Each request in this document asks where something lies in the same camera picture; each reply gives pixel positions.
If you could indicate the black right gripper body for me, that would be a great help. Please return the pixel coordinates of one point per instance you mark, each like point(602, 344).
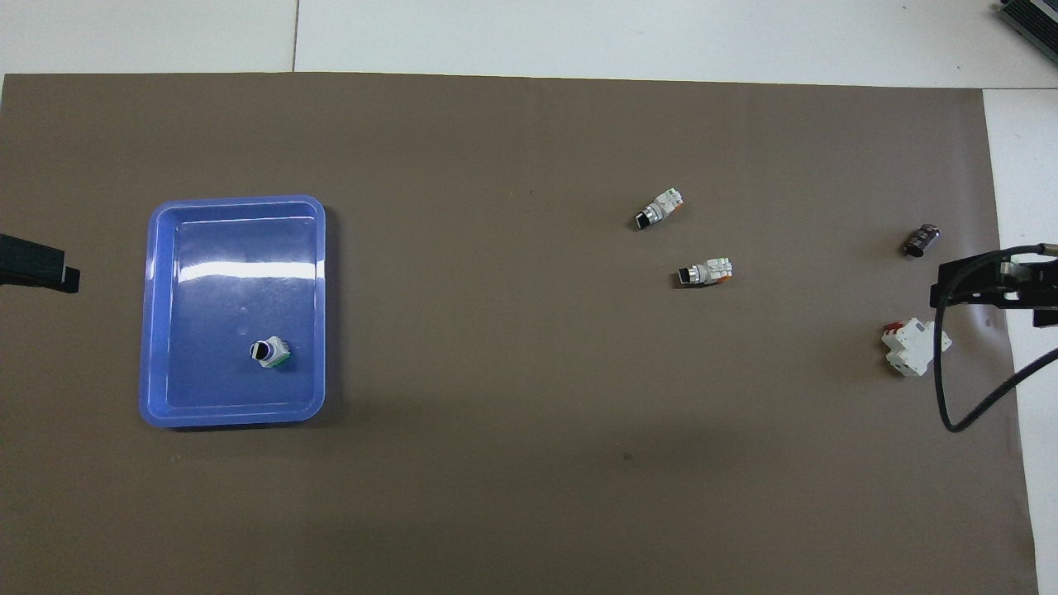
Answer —
point(1037, 285)

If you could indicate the white selector switch black knob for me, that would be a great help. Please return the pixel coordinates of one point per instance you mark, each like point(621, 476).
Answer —
point(704, 273)
point(659, 210)

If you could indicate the small dark terminal block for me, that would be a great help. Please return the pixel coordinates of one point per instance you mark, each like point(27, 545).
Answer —
point(922, 240)

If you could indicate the white circuit breaker red lever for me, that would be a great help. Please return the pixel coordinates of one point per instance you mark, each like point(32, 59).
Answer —
point(913, 347)

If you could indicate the blue plastic tray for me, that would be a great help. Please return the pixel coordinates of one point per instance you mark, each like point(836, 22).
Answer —
point(231, 397)

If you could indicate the grey ribbed metal device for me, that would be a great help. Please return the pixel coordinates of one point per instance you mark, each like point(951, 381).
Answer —
point(1033, 21)

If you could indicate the brown table mat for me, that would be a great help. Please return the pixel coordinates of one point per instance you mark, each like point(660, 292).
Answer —
point(512, 347)

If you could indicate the white selector switch green base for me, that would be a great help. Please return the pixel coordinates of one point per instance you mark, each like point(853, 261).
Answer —
point(269, 353)

